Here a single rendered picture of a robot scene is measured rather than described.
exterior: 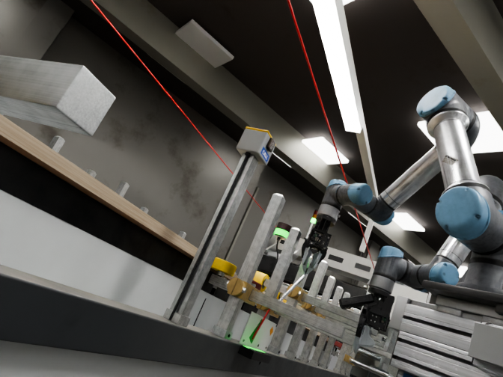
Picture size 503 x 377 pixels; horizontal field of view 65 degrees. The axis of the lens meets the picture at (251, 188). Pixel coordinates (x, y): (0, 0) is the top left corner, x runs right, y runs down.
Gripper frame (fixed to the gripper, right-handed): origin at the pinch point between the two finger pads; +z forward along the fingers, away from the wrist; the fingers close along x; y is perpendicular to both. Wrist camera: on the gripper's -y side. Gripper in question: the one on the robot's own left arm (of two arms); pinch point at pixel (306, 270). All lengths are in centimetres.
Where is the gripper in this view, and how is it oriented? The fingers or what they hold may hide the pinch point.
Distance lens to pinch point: 146.4
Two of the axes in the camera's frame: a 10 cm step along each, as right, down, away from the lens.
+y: -0.3, -3.3, -9.4
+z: -3.9, 8.7, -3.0
